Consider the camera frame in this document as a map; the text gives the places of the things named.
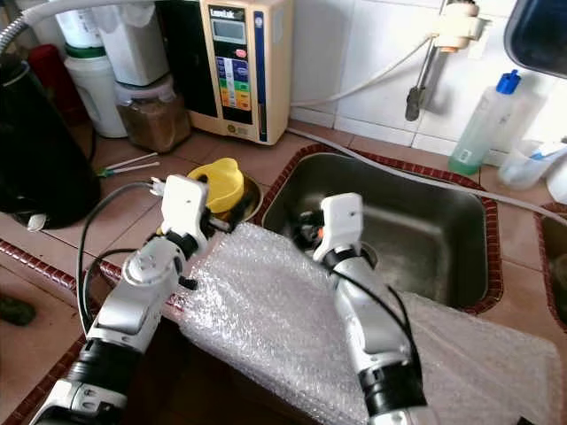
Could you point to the stainless steel bowl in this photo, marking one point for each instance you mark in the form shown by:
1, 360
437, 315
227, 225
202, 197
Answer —
252, 199

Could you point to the steel sink basin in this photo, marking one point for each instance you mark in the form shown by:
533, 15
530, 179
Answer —
558, 283
425, 230

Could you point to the dark green cucumber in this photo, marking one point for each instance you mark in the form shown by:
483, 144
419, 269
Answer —
18, 310

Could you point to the white green-tipped stick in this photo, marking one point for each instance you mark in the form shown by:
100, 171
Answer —
133, 159
128, 169

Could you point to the cream faucet diverter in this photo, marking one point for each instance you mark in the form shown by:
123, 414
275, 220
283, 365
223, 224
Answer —
461, 31

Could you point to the clear bubble wrap sheet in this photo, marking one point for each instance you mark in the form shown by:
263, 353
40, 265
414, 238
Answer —
275, 336

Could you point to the clear blue-capped soap bottle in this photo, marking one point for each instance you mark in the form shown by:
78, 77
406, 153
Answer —
483, 128

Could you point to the clear plastic cup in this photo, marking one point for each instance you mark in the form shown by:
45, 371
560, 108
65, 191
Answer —
527, 168

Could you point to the grey-white filter jug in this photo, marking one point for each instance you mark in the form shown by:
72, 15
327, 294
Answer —
137, 49

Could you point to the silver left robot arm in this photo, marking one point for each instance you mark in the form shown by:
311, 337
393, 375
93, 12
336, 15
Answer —
142, 301

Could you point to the black electric kettle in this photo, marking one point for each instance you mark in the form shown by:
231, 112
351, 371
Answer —
44, 150

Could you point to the dark tray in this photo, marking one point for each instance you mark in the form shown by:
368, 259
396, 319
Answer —
540, 35

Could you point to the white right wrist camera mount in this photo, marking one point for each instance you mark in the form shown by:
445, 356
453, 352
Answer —
341, 221

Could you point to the dark red thermos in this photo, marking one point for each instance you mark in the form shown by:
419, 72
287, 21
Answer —
62, 80

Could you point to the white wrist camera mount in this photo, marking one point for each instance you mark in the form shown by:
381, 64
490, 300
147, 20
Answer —
186, 205
341, 221

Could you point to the metal faucet pipe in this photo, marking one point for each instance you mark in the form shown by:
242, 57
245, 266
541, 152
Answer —
421, 80

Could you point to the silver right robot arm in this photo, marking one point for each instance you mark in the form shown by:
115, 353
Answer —
363, 328

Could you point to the yellow plastic cup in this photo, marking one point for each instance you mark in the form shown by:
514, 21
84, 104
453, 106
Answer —
223, 186

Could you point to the cream water ionizer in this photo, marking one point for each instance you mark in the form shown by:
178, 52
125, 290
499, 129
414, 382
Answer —
226, 131

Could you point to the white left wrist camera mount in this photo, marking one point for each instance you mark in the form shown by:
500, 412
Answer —
186, 205

